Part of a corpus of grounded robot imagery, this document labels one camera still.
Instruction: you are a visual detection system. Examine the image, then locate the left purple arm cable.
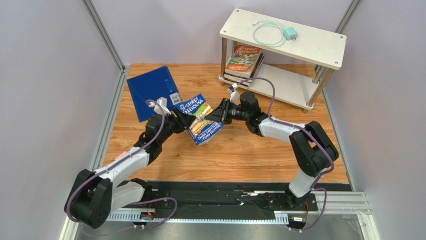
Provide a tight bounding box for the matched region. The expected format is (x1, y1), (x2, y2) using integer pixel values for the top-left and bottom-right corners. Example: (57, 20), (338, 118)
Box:
(65, 99), (179, 231)

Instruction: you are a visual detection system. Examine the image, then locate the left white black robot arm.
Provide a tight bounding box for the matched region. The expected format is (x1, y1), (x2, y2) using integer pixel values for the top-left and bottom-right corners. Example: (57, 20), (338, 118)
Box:
(64, 108), (197, 229)

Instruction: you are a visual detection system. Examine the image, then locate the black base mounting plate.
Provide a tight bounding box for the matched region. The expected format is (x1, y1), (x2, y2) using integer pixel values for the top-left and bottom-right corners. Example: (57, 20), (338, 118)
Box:
(141, 181), (319, 221)

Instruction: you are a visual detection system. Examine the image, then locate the teal charger with cable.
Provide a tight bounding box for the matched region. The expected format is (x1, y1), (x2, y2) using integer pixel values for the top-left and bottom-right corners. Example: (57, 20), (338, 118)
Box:
(252, 20), (299, 48)

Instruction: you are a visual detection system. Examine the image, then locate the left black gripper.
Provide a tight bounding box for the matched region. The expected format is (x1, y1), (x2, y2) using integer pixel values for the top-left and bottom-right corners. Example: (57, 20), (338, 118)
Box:
(158, 107), (197, 145)

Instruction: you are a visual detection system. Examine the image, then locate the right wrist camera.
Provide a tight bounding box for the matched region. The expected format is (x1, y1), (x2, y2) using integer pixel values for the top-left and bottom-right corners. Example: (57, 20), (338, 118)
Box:
(227, 83), (240, 104)

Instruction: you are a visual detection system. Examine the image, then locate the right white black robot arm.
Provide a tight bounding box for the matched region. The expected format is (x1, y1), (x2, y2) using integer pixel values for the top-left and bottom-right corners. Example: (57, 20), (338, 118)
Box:
(204, 92), (339, 199)

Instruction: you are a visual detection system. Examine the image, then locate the nineteen eighty-four book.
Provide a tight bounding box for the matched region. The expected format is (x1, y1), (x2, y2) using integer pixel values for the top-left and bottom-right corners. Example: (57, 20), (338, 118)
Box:
(222, 77), (252, 89)

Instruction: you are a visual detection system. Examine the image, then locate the pink cube power socket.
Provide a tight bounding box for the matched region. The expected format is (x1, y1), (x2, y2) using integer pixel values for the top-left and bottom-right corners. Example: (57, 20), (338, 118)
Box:
(115, 151), (128, 161)

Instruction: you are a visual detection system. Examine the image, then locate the blue file folder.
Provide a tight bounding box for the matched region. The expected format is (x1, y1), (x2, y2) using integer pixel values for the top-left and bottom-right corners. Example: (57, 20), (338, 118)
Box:
(127, 66), (183, 123)

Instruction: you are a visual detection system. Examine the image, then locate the orange 78-storey treehouse book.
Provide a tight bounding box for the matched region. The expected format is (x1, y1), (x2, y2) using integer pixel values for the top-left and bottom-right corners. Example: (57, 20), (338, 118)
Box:
(225, 45), (262, 76)

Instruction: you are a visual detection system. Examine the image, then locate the white two-tier shelf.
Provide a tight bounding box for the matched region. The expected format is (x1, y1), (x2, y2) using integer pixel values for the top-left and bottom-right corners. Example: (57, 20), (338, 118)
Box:
(219, 8), (347, 114)

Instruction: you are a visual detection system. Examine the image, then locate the three days to see book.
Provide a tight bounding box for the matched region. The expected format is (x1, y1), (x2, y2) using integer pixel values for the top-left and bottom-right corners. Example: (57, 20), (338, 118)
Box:
(224, 53), (265, 81)

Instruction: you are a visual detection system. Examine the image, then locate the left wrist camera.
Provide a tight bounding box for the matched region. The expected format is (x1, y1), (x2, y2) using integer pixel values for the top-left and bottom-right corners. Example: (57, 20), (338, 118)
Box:
(154, 97), (172, 116)

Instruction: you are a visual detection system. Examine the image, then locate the blue treehouse book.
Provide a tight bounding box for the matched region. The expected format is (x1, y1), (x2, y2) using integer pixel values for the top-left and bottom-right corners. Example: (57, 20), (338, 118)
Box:
(176, 94), (225, 146)

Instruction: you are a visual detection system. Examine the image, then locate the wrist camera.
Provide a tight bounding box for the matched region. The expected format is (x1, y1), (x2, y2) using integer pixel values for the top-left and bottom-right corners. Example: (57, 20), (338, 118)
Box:
(227, 83), (240, 104)
(154, 97), (172, 116)

